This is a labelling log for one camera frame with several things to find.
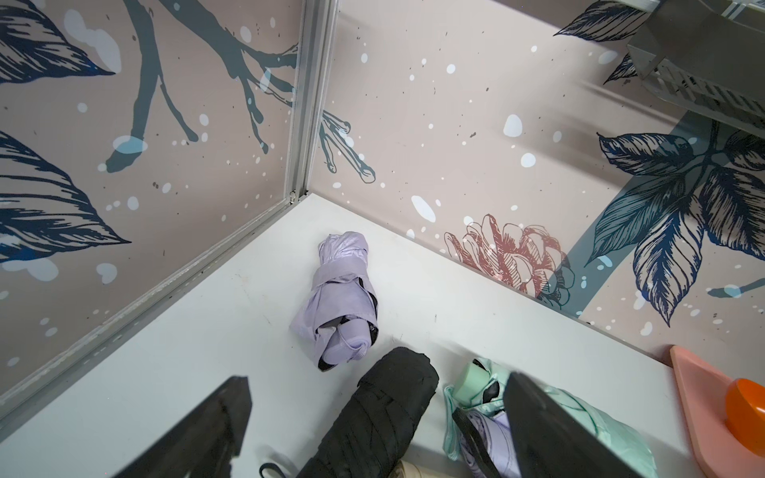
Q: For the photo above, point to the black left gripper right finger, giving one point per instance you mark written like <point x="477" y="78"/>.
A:
<point x="550" y="443"/>

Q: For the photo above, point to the pink plastic tray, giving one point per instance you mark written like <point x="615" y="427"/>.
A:
<point x="702" y="390"/>

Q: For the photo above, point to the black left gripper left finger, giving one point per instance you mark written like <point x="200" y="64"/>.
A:
<point x="205" y="441"/>

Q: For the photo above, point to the black umbrella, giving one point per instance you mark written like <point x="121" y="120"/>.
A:
<point x="377" y="424"/>

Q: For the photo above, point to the beige folded umbrella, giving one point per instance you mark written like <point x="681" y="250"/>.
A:
<point x="404" y="469"/>

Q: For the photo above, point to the purple folded umbrella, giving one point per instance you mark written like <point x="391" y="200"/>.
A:
<point x="486" y="444"/>

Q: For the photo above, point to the orange plastic bowl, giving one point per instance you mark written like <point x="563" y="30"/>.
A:
<point x="744" y="408"/>

